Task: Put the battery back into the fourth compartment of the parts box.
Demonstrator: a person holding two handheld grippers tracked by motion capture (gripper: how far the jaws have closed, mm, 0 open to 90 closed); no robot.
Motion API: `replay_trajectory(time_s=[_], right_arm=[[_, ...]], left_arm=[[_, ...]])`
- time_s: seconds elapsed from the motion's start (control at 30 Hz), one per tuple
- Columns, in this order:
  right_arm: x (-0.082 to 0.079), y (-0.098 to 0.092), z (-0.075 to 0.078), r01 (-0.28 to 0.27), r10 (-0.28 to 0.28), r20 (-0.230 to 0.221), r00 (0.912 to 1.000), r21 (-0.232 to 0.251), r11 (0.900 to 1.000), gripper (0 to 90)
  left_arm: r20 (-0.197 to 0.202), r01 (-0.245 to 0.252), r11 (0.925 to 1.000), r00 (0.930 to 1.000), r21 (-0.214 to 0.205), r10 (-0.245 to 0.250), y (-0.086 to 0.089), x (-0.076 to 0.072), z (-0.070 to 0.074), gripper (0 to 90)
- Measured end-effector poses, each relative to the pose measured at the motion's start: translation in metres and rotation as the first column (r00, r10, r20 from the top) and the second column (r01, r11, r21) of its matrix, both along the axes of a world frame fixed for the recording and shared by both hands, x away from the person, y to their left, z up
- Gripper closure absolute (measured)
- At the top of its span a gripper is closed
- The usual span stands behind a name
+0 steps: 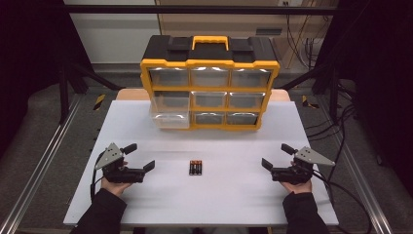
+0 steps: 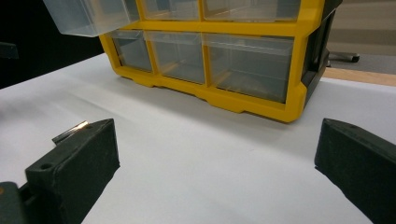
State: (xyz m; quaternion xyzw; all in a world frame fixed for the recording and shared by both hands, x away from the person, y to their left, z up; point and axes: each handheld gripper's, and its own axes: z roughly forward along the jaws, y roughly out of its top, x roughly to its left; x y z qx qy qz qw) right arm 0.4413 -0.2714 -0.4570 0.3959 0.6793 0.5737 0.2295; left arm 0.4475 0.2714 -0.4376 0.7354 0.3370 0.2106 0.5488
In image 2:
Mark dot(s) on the clear plastic organizer drawer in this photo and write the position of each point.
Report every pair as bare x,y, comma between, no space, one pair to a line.
87,15

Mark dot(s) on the yellow black organizer cabinet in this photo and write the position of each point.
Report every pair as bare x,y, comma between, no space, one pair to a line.
249,28

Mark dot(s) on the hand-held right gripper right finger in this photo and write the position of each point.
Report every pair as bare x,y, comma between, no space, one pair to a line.
361,165

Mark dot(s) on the grid of clear drawers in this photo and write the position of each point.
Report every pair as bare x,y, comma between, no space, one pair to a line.
249,68

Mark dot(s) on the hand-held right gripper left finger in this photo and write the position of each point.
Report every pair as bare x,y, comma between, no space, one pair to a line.
77,168

